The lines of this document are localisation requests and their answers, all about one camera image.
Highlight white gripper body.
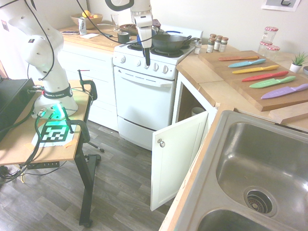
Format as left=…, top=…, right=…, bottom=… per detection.
left=134, top=14, right=154, bottom=50

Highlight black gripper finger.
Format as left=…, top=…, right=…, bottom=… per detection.
left=143, top=47, right=152, bottom=66

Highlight white cabinet door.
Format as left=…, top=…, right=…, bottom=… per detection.
left=150, top=110, right=209, bottom=212

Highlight brown pot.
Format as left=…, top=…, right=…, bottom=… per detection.
left=119, top=24, right=138, bottom=35

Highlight black tape roll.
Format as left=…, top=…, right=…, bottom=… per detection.
left=117, top=32, right=131, bottom=45

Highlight black wok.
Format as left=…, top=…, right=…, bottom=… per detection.
left=151, top=34, right=193, bottom=52

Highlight clear drinking glass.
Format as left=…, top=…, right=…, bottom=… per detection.
left=110, top=13, right=120, bottom=33

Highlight white gas stove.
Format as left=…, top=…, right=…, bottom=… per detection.
left=112, top=24, right=204, bottom=151

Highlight glass salt shaker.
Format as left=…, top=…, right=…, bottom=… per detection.
left=193, top=39, right=203, bottom=55

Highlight wooden fruit bowl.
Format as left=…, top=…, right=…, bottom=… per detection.
left=70, top=13, right=103, bottom=30

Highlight white lower kitchen cabinets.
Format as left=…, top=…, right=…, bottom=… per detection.
left=57, top=40, right=119, bottom=132

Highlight white drink can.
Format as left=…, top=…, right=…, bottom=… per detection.
left=78, top=16, right=88, bottom=36

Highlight black clamp red tip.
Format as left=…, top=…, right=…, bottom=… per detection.
left=77, top=69, right=98, bottom=101

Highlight spice jar brown lid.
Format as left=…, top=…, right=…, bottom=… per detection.
left=206, top=37, right=217, bottom=54
left=219, top=37, right=229, bottom=53
left=213, top=35, right=223, bottom=52

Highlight large wooden cutting board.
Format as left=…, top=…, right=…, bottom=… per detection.
left=197, top=50, right=308, bottom=112

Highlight orange knife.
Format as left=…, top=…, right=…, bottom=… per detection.
left=218, top=55, right=260, bottom=62

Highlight blue knife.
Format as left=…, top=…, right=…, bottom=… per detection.
left=228, top=59, right=267, bottom=68

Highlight yellow knife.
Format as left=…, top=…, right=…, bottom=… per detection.
left=231, top=64, right=280, bottom=75

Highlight red knife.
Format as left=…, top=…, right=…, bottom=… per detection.
left=242, top=70, right=289, bottom=83

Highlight printed black white tag sheet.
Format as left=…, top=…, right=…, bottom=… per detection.
left=31, top=121, right=81, bottom=149

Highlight green knife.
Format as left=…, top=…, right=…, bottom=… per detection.
left=249, top=76, right=297, bottom=89

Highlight tall glass jar checkered lid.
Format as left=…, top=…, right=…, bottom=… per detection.
left=262, top=26, right=279, bottom=46

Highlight stainless steel double sink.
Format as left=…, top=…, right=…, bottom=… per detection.
left=173, top=110, right=308, bottom=231

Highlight paper poster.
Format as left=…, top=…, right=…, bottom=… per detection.
left=261, top=0, right=302, bottom=12

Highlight white refrigerator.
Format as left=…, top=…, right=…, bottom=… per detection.
left=0, top=7, right=32, bottom=80

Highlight purple knife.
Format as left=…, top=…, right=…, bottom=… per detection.
left=260, top=83, right=308, bottom=101

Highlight black control box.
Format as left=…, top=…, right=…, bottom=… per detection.
left=0, top=78, right=36, bottom=142

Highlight small potted green plant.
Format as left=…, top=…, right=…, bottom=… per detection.
left=289, top=51, right=308, bottom=74

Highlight narrow wooden board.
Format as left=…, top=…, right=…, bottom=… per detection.
left=268, top=102, right=308, bottom=125

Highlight wooden table black legs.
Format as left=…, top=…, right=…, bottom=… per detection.
left=0, top=81, right=102, bottom=227

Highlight metal sink drain strainer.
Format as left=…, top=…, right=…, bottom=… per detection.
left=243, top=186, right=277, bottom=217

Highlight blue handled pan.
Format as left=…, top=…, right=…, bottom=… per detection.
left=160, top=30, right=185, bottom=36

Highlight white corner cabinet frame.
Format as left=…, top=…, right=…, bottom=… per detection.
left=171, top=71, right=218, bottom=136

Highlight green black base cables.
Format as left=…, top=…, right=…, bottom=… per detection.
left=19, top=107, right=61, bottom=170

